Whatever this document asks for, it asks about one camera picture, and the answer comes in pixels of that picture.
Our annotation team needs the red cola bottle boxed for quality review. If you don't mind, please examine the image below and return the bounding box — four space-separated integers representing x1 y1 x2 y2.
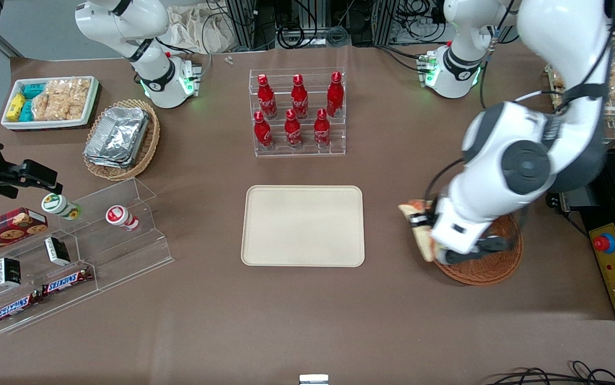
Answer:
253 111 274 151
284 109 303 150
314 109 331 149
256 74 278 120
326 71 345 118
290 74 309 120

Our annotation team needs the black cable on table edge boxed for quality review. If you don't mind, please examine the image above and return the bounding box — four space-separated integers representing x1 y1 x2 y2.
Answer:
486 361 615 385

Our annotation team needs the triangle sandwich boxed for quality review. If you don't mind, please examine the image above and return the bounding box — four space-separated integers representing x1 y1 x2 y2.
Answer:
398 200 439 263

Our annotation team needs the stack of foil containers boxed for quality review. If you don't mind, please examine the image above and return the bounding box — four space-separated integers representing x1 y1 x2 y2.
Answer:
84 106 151 169

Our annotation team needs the coiled black cable bundle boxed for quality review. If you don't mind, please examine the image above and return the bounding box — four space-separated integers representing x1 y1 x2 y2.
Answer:
277 19 320 50

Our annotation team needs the cream plastic tray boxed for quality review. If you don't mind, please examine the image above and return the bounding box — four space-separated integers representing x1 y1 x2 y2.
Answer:
241 185 365 267

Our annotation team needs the white cloth bag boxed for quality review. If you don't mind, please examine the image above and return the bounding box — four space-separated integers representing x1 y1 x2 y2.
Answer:
166 3 239 55

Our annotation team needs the black power cable with plug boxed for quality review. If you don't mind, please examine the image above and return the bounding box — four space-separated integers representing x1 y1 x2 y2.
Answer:
547 192 591 239

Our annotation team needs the small black carton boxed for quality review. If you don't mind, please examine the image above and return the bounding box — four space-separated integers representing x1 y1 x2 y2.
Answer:
0 257 22 289
44 237 72 267

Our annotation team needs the white plastic snack bin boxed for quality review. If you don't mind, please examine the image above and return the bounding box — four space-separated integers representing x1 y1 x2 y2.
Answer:
1 76 100 132

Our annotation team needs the aluminium profile post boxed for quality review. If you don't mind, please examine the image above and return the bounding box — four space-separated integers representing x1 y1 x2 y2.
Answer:
374 0 399 47
227 0 258 52

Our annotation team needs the round brown wicker basket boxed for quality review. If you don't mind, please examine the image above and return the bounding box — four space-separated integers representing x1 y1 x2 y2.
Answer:
433 211 524 287

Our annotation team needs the clear rice cracker pack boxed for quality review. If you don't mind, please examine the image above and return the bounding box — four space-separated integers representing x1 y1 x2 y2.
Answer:
45 79 92 120
32 91 67 121

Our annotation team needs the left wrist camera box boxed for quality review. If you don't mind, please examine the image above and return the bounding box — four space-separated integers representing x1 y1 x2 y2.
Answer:
443 237 510 266

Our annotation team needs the red label yoghurt bottle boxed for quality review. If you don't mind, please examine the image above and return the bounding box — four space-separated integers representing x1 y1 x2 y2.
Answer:
106 205 141 232

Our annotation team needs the oval light wicker basket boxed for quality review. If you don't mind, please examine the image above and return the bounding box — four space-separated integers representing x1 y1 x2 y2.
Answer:
83 99 161 181

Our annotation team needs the Snickers chocolate bar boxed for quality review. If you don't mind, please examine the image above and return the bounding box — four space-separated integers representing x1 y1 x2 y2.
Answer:
42 267 95 297
0 292 44 326

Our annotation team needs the clear acrylic stepped shelf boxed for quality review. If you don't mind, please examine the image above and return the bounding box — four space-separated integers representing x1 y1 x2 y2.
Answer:
0 178 175 335

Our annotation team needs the clear acrylic bottle rack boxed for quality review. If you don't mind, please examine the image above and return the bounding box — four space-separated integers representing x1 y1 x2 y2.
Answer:
248 67 347 158

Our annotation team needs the black side table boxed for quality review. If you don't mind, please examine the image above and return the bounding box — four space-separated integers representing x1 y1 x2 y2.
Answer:
577 149 615 321

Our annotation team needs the red cookie box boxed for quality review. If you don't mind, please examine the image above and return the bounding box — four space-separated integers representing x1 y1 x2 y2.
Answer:
0 207 49 264

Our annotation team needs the green cap yoghurt bottle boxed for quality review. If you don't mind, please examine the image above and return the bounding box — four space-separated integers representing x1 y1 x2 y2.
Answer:
41 193 82 221

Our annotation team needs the yellow snack pack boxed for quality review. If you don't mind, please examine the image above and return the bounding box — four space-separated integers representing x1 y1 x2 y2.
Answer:
7 94 27 122

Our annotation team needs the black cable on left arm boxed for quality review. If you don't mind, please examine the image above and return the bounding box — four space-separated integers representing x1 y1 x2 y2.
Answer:
424 158 466 214

